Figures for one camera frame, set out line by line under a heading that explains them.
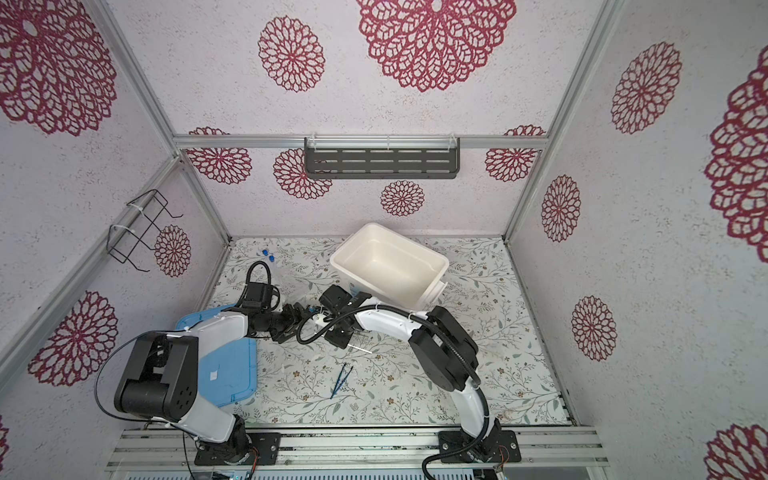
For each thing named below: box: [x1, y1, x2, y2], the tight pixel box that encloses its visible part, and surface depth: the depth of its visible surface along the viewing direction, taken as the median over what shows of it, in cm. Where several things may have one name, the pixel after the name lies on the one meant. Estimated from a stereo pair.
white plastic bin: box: [330, 223, 450, 312], surface depth 100 cm
